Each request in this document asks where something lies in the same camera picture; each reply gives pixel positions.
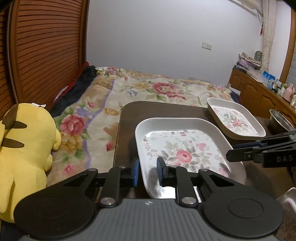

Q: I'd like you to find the medium steel bowl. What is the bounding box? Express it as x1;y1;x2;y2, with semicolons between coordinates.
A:
268;109;295;134

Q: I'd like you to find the floral bedspread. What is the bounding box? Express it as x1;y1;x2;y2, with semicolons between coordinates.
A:
46;66;234;187

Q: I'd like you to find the yellow plush toy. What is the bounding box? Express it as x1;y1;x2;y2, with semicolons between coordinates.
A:
1;103;62;223

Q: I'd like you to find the air conditioner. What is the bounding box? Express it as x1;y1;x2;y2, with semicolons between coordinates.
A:
229;0;263;16

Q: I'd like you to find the wooden sideboard cabinet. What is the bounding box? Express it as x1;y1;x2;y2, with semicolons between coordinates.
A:
228;68;296;126

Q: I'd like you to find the wooden louvered wardrobe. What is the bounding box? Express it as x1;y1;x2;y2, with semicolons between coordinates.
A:
1;0;89;114

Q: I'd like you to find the blue box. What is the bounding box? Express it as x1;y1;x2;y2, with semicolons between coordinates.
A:
262;71;275;90

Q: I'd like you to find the stack of folded cloths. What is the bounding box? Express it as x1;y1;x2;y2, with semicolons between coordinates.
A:
237;52;262;69

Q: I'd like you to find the floral tray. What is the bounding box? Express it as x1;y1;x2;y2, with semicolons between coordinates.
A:
207;97;266;141
135;118;247;199

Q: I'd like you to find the wall switch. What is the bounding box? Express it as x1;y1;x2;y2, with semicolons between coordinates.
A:
202;42;212;50

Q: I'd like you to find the dark blue blanket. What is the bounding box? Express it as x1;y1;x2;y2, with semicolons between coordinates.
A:
50;62;97;118

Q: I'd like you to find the beige curtain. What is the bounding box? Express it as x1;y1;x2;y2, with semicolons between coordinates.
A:
261;0;276;72

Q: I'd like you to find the large steel bowl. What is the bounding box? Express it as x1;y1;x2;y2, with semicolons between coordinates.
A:
277;187;295;210

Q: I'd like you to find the pink thermos jug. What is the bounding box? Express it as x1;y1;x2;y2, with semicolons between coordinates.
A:
283;83;295;102

